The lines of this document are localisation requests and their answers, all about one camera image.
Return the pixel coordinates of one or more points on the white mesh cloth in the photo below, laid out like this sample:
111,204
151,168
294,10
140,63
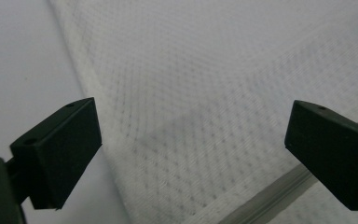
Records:
183,77

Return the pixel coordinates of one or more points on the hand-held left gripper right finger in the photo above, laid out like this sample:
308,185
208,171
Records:
335,155

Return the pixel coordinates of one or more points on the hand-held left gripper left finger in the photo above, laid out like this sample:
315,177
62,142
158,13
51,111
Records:
62,149

